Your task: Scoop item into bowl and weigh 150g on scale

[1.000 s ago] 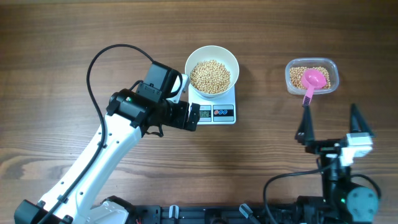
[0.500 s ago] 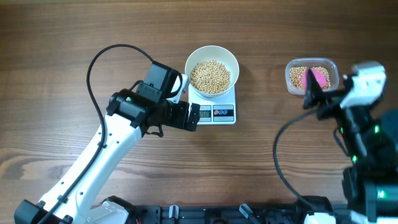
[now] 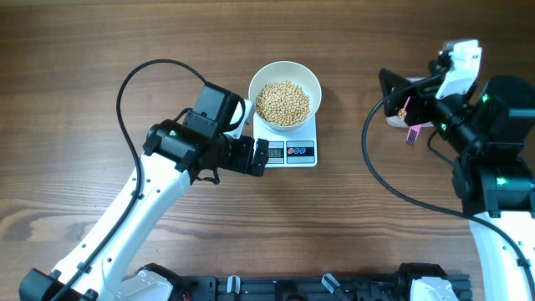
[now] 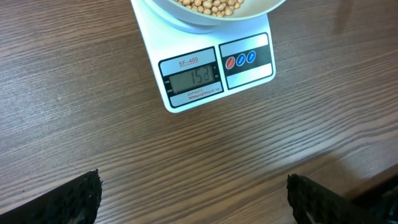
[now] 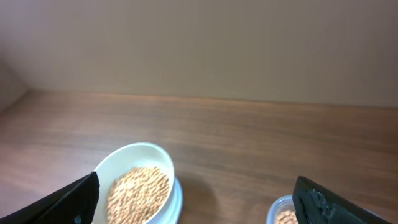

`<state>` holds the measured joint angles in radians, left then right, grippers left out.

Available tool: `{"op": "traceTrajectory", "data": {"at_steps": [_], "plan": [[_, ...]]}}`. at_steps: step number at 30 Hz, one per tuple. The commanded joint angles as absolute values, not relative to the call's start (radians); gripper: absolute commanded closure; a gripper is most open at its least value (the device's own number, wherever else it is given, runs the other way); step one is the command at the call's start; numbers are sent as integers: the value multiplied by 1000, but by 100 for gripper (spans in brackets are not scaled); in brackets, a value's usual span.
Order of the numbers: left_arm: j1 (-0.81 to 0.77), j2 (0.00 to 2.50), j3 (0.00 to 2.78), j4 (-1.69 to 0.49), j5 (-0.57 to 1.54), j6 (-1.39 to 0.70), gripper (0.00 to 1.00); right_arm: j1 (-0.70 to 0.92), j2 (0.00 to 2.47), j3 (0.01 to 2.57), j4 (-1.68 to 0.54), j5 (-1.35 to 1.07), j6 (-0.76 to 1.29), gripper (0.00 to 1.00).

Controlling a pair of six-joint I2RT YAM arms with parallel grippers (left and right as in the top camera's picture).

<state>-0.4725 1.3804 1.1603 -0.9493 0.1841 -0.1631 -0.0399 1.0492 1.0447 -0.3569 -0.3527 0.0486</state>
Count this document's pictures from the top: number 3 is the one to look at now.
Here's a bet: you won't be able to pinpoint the pink plastic measuring scoop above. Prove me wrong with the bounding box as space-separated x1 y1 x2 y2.
403 97 421 146

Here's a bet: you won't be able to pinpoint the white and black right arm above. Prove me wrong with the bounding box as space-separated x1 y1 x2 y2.
376 68 534 300

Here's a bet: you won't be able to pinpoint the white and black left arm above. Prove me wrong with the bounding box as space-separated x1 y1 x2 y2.
18 83 268 300

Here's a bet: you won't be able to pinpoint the white digital kitchen scale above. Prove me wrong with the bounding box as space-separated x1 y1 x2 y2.
253 114 318 168

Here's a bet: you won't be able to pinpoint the soybeans in white bowl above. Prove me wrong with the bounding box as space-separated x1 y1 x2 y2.
255 80 310 126

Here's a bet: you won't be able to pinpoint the white round bowl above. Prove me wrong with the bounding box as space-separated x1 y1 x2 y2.
248 61 322 132

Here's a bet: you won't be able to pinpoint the pile of soybeans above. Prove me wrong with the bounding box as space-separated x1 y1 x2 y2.
397 108 408 120

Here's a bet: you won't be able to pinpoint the clear plastic container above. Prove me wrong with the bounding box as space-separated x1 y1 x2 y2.
385 77 433 129

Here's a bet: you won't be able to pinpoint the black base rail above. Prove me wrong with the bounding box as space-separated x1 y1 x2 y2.
178 274 410 301

